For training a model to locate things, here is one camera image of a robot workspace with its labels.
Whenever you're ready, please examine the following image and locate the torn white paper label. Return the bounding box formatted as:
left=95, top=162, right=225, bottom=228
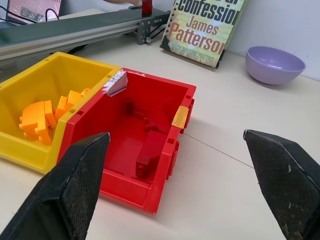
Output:
left=102, top=70, right=129, bottom=98

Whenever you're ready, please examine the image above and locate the orange square building block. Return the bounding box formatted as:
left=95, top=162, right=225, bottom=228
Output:
left=54, top=87, right=91, bottom=121

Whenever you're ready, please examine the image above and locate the orange curved building block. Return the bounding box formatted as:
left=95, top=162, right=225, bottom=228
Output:
left=18, top=100, right=58, bottom=146

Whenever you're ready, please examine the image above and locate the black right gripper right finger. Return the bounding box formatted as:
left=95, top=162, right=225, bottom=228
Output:
left=243, top=129, right=320, bottom=240

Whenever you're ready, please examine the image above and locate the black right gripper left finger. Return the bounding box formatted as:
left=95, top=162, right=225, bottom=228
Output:
left=0, top=132, right=111, bottom=240

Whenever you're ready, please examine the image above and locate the black cable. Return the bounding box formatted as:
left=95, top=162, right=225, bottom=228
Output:
left=37, top=8, right=61, bottom=22

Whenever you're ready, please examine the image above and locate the person's bare hand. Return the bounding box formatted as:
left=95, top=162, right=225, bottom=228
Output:
left=103, top=0, right=143, bottom=6

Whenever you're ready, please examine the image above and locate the grey conveyor belt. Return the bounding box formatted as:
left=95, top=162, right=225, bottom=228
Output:
left=0, top=6, right=171, bottom=68

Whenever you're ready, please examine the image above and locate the James Patterson paperback book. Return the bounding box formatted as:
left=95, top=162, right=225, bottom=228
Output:
left=159, top=0, right=249, bottom=70

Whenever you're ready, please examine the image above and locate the large red building block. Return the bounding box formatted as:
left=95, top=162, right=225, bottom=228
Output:
left=135, top=129, right=168, bottom=179

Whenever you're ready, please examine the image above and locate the yellow plastic storage bin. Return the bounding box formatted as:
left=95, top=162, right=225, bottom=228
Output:
left=0, top=51, right=122, bottom=175

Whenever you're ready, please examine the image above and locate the red plastic storage bin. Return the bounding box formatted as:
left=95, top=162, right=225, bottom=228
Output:
left=56, top=67, right=197, bottom=216

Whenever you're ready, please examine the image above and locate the yellow tape piece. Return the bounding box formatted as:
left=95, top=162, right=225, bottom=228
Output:
left=171, top=105, right=190, bottom=129

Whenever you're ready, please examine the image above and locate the dark red rectangular block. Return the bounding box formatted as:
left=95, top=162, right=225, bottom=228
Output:
left=141, top=0, right=153, bottom=18

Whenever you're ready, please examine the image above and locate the lavender plastic bowl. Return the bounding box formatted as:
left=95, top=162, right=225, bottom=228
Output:
left=245, top=45, right=307, bottom=86

